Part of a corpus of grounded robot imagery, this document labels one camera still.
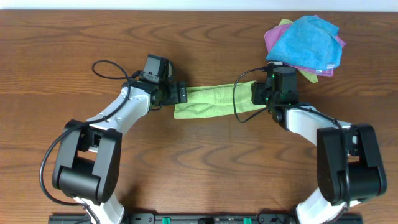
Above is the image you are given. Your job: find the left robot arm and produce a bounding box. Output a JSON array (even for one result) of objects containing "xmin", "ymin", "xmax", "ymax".
[{"xmin": 49, "ymin": 54, "xmax": 187, "ymax": 223}]

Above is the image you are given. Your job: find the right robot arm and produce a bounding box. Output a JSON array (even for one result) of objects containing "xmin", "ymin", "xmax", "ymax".
[{"xmin": 251, "ymin": 62, "xmax": 387, "ymax": 223}]

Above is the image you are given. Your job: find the olive green bottom cloth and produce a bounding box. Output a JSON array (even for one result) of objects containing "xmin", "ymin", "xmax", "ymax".
[{"xmin": 279, "ymin": 19, "xmax": 318, "ymax": 83}]

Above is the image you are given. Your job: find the purple cloth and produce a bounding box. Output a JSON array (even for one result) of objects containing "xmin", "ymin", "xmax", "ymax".
[{"xmin": 264, "ymin": 14, "xmax": 346, "ymax": 77}]

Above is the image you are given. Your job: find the blue cloth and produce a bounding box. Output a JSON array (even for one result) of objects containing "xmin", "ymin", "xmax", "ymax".
[{"xmin": 266, "ymin": 15, "xmax": 343, "ymax": 71}]

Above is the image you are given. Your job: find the right black cable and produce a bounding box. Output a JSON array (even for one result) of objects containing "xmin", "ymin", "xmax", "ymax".
[{"xmin": 232, "ymin": 66, "xmax": 351, "ymax": 209}]

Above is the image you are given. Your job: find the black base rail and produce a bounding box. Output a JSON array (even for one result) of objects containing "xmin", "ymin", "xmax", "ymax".
[{"xmin": 48, "ymin": 213, "xmax": 364, "ymax": 224}]

